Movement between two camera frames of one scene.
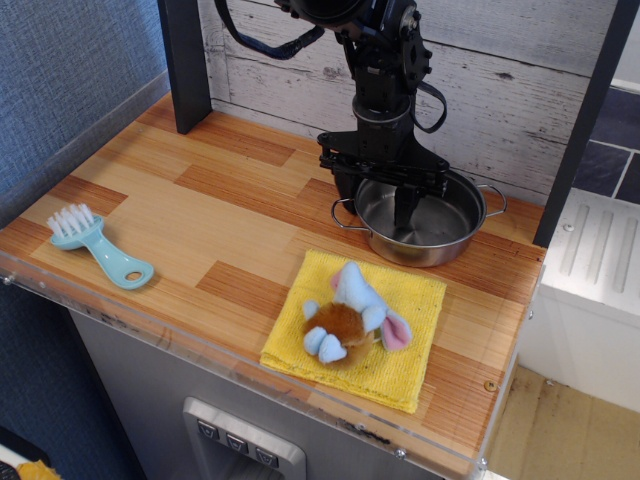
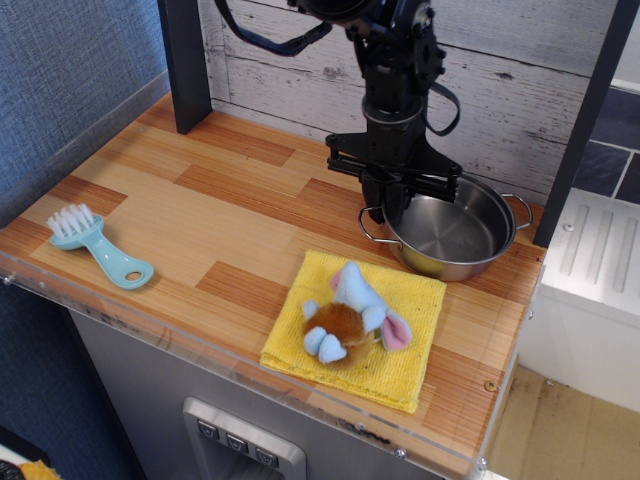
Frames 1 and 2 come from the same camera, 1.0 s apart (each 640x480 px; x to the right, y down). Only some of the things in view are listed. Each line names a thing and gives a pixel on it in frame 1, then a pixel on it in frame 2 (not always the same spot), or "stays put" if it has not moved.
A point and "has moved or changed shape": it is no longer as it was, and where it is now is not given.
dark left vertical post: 184,43 stays put
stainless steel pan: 444,232 has moved or changed shape
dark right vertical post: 584,118 stays put
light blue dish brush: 73,227 stays put
